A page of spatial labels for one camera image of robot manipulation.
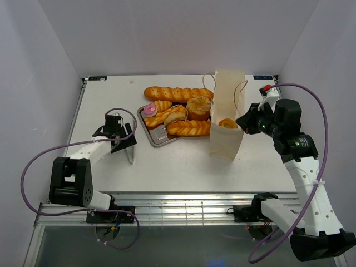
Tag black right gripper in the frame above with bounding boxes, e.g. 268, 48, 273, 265
235, 102, 281, 139

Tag silver metal tongs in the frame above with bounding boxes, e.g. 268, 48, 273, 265
120, 114, 137, 165

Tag cream paper bag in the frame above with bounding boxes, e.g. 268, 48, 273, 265
210, 69, 248, 161

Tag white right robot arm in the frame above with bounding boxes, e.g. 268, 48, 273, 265
236, 99, 355, 262

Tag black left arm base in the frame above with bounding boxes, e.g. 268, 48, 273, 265
86, 205, 136, 224

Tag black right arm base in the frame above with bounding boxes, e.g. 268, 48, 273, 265
226, 205, 262, 223

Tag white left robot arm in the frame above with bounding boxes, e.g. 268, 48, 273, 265
49, 113, 137, 223

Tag fake bagel in bag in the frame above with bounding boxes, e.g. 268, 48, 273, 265
218, 118, 238, 129

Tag pink frosted fake donut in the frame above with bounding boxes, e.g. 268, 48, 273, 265
143, 103, 157, 117

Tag twisted fake bread middle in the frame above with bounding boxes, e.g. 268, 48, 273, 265
144, 105, 187, 127

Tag twisted fake bread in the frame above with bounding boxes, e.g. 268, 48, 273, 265
144, 105, 187, 127
166, 120, 211, 137

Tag round sesame fake bread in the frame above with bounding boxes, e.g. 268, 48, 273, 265
186, 96, 211, 121

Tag small striped fake bread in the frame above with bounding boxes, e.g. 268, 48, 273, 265
153, 100, 172, 113

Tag pale shell fake bread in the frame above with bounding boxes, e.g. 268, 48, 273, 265
164, 112, 186, 126

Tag twisted fake bread front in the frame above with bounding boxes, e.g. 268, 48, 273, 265
166, 120, 211, 137

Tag long fake baguette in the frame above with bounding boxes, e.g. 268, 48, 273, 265
144, 86, 214, 103

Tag silver metal tray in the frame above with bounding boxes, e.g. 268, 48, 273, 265
137, 105, 180, 147

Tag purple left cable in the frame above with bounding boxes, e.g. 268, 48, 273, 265
20, 107, 141, 250

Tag purple cable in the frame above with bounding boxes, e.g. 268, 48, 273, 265
20, 107, 141, 250
247, 82, 329, 264

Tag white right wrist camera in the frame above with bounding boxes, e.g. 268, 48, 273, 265
258, 85, 280, 111

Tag aluminium frame rail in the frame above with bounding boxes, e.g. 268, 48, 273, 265
34, 191, 306, 228

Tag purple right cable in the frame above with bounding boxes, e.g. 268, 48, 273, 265
247, 82, 329, 264

